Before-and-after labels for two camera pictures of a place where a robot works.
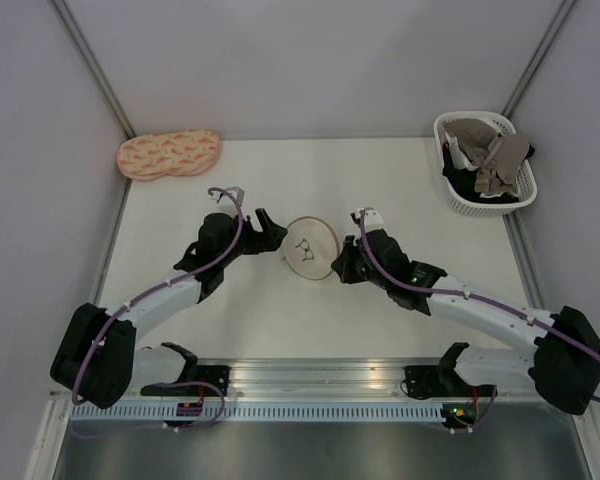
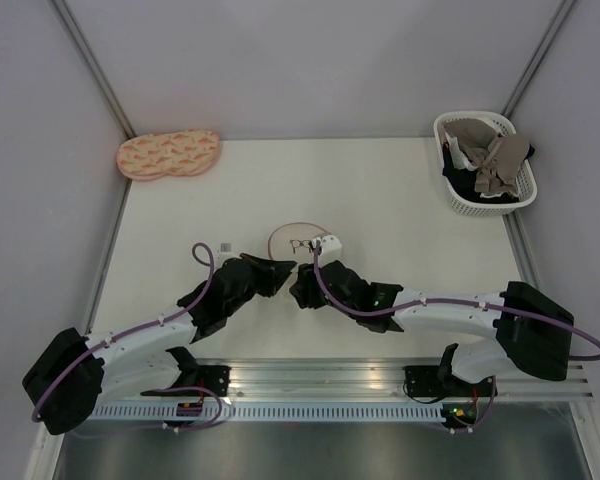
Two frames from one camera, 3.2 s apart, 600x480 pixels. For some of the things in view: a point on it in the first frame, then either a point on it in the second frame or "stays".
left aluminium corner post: [93, 66] stays
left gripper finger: [270, 239] to [274, 285]
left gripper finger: [268, 227] to [278, 267]
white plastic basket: [505, 125] stays
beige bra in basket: [501, 155] stays
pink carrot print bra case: [150, 156] stays
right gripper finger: [352, 251] to [306, 273]
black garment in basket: [463, 180] stays
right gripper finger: [344, 269] to [300, 294]
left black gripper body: [247, 240] to [257, 280]
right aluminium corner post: [537, 60] stays
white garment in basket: [460, 160] stays
